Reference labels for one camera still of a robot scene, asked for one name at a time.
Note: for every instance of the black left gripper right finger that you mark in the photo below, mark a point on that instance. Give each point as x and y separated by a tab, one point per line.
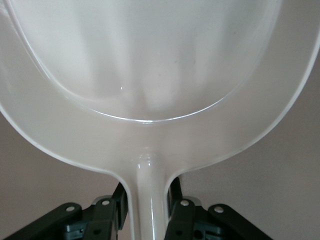
190	220

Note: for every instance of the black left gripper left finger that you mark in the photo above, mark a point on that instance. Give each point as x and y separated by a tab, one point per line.
100	217

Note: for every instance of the beige plastic dustpan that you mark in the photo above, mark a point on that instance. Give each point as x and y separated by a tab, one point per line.
150	75

